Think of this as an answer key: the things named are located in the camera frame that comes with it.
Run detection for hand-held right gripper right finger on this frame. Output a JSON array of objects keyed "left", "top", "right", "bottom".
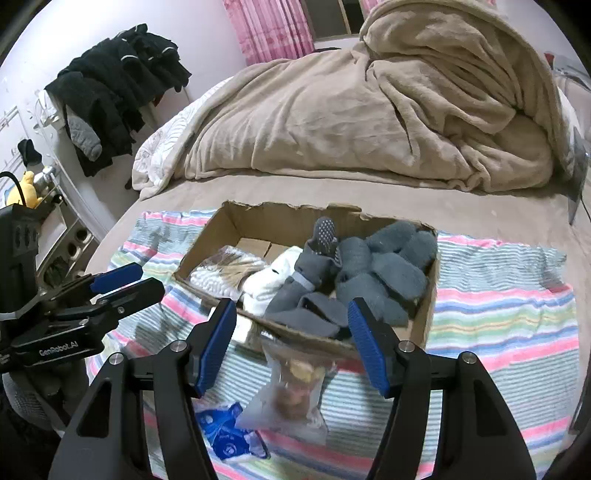
[{"left": 347, "top": 298, "right": 539, "bottom": 480}]

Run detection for grey quilted mitten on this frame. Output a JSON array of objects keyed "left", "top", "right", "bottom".
[{"left": 67, "top": 114, "right": 103, "bottom": 162}]

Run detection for yellow plush toy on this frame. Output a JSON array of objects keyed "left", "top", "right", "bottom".
[{"left": 6, "top": 171, "right": 45, "bottom": 208}]

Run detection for black hanging sock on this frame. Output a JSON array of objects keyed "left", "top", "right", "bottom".
[{"left": 17, "top": 138, "right": 44, "bottom": 167}]

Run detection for cotton swab packet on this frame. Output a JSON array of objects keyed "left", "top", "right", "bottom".
[{"left": 189, "top": 246, "right": 269, "bottom": 302}]

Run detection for clear plastic bag of snacks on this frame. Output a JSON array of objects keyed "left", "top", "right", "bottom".
[{"left": 235, "top": 337, "right": 341, "bottom": 446}]

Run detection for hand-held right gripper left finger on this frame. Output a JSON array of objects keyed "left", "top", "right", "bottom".
[{"left": 48, "top": 298, "right": 238, "bottom": 480}]

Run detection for cardboard box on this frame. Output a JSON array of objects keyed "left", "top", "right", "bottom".
[{"left": 173, "top": 200, "right": 440, "bottom": 360}]

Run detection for black cable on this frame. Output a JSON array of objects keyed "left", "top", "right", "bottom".
[{"left": 0, "top": 172, "right": 27, "bottom": 206}]

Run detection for pastel striped towel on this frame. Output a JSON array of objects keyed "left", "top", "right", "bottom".
[{"left": 85, "top": 210, "right": 581, "bottom": 480}]

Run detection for pile of black clothes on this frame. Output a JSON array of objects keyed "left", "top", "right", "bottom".
[{"left": 45, "top": 24, "right": 193, "bottom": 179}]

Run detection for metal bottle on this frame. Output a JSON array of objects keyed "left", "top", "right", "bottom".
[{"left": 34, "top": 166, "right": 61, "bottom": 195}]

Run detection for beige fleece blanket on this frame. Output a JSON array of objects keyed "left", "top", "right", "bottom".
[{"left": 173, "top": 0, "right": 576, "bottom": 193}]

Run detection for pink curtain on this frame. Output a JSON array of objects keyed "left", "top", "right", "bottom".
[{"left": 223, "top": 0, "right": 317, "bottom": 66}]

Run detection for bed with taupe sheet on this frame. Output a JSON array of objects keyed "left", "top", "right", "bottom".
[{"left": 85, "top": 170, "right": 591, "bottom": 416}]

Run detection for grey sock with grip dots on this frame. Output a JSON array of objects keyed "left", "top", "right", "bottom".
[{"left": 264, "top": 216, "right": 346, "bottom": 339}]

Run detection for window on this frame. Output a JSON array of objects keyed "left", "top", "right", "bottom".
[{"left": 300, "top": 0, "right": 371, "bottom": 38}]

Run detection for pile of grey fuzzy socks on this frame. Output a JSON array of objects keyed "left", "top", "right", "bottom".
[{"left": 335, "top": 220, "right": 439, "bottom": 326}]

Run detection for white socks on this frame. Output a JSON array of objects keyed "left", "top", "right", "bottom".
[{"left": 239, "top": 246, "right": 304, "bottom": 317}]

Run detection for white shelf unit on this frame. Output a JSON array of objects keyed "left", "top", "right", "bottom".
[{"left": 0, "top": 88, "right": 103, "bottom": 289}]

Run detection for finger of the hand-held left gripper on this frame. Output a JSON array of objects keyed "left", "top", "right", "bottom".
[
  {"left": 46, "top": 278, "right": 166, "bottom": 334},
  {"left": 28, "top": 262, "right": 143, "bottom": 311}
]

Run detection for blue printed packet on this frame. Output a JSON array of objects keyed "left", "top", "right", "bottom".
[{"left": 194, "top": 401, "right": 271, "bottom": 460}]

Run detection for white patterned quilt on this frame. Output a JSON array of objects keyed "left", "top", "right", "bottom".
[{"left": 131, "top": 76, "right": 237, "bottom": 200}]

